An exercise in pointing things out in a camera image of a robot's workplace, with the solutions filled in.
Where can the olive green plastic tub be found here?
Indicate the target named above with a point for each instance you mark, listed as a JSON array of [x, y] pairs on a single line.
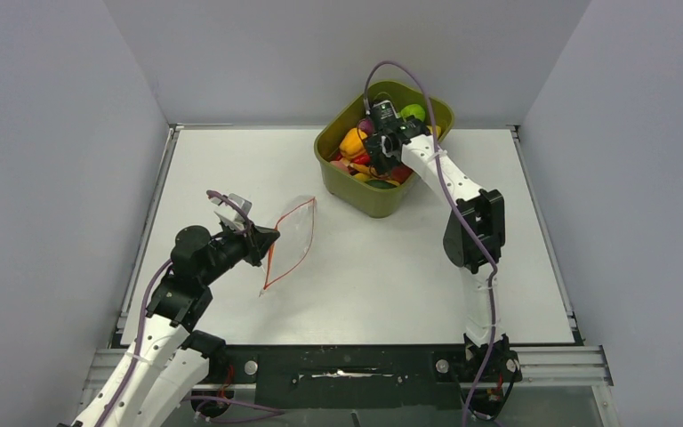
[[376, 203]]

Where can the dark green avocado toy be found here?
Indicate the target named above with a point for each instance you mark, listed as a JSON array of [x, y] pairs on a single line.
[[381, 184]]

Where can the yellow bell pepper toy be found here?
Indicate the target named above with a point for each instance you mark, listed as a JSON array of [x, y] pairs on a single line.
[[352, 145]]

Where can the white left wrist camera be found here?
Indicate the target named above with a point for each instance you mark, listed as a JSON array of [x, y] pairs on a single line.
[[232, 210]]

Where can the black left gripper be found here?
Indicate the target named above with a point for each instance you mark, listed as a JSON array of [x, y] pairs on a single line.
[[257, 244]]

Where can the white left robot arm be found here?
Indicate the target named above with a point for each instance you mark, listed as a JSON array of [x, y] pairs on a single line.
[[169, 356]]

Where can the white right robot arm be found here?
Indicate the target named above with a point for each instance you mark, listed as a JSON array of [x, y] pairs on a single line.
[[474, 233]]

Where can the purple onion toy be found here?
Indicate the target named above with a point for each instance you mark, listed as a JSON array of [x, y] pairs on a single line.
[[366, 126]]

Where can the green lime toy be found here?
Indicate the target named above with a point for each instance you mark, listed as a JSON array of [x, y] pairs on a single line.
[[413, 110]]

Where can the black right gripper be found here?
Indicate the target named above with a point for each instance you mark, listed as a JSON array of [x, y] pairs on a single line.
[[381, 163]]

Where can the clear zip top bag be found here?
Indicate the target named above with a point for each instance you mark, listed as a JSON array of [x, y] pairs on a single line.
[[296, 225]]

